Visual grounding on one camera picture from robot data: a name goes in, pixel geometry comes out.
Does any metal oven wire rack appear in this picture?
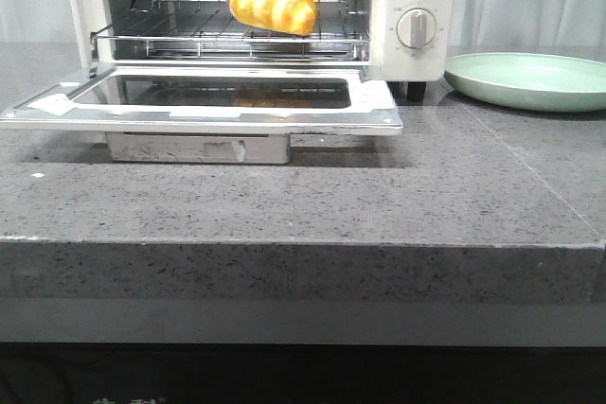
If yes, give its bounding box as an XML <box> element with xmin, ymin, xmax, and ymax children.
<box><xmin>90</xmin><ymin>0</ymin><xmax>370</xmax><ymax>63</ymax></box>

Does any white toaster oven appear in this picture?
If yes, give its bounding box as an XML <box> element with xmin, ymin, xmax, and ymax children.
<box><xmin>60</xmin><ymin>0</ymin><xmax>459</xmax><ymax>102</ymax></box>

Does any oven door with glass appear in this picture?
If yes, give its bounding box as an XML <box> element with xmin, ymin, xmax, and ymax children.
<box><xmin>1</xmin><ymin>62</ymin><xmax>402</xmax><ymax>164</ymax></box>

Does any light green plate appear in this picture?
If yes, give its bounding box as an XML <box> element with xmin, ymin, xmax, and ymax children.
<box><xmin>444</xmin><ymin>52</ymin><xmax>605</xmax><ymax>113</ymax></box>

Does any lower oven knob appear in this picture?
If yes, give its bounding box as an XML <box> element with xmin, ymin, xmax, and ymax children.
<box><xmin>397</xmin><ymin>9</ymin><xmax>437</xmax><ymax>49</ymax></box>

